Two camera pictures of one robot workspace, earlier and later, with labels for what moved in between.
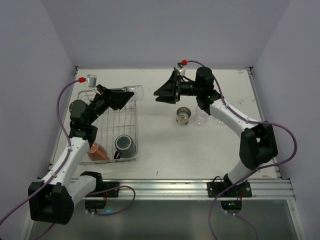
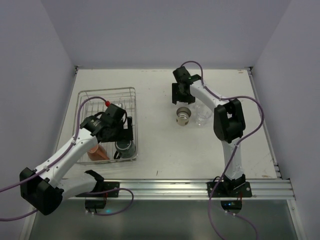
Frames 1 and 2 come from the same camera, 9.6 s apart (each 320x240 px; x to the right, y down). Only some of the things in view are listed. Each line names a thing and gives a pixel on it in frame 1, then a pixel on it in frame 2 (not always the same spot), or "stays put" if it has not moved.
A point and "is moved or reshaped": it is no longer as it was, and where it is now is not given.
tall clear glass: [138, 90] is moved or reshaped
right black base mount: [242, 190] stays put
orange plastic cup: [97, 152] stays put
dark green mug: [125, 146] stays put
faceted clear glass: [201, 117] stays put
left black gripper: [105, 95] to [124, 135]
